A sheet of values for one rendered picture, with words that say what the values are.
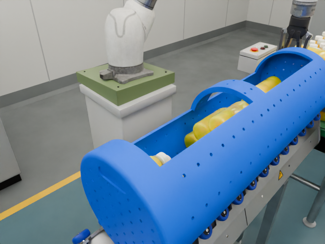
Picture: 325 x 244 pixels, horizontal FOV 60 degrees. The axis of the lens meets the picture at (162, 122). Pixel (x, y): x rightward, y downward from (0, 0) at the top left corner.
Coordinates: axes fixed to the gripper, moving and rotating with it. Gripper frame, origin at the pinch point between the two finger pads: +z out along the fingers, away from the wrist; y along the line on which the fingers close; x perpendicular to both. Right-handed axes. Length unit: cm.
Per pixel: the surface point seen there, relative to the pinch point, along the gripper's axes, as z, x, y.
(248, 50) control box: 0.0, 1.9, -21.3
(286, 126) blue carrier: -4, -57, 23
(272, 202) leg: 61, -21, 16
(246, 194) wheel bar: 17, -66, 21
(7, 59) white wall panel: 59, -38, -265
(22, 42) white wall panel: 45, -19, -265
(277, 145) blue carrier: -1, -62, 24
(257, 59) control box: 1.8, -1.2, -14.3
